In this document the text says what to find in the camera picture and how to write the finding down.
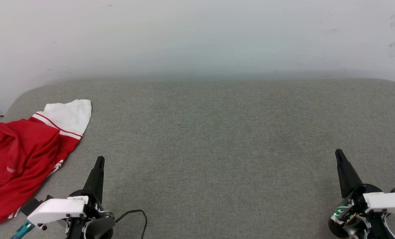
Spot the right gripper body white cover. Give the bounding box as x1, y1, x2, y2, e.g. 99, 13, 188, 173
331, 184, 395, 221

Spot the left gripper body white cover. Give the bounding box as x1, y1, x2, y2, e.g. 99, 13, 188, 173
27, 190, 113, 239

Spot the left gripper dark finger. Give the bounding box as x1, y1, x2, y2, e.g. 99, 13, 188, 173
83, 156, 105, 203

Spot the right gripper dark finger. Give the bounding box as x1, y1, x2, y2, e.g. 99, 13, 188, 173
335, 149, 364, 199

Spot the red and white jersey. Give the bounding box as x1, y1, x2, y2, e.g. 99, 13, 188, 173
0, 99, 92, 226

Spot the teal cable connector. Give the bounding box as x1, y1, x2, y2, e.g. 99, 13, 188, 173
11, 220, 36, 239

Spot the thick black cable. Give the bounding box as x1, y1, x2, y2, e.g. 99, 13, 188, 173
115, 209, 148, 239

